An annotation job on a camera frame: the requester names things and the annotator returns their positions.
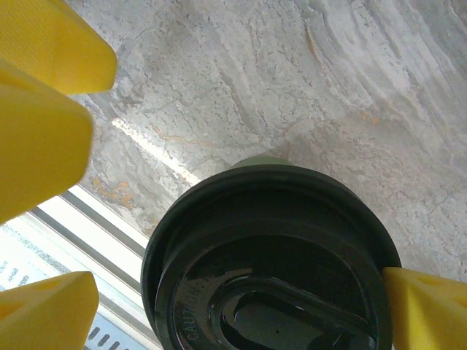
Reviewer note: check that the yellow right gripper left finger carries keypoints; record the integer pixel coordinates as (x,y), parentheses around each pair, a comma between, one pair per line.
(44,317)

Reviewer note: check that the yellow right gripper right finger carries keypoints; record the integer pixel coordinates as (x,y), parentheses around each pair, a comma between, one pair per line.
(430,317)

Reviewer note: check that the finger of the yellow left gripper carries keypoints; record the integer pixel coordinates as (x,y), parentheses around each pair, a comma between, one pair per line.
(54,40)
(36,146)

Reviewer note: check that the green cup with black lid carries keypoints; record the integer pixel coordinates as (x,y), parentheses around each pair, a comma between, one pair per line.
(262,248)

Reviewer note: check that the aluminium front rail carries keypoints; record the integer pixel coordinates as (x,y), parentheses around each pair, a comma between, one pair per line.
(109,237)

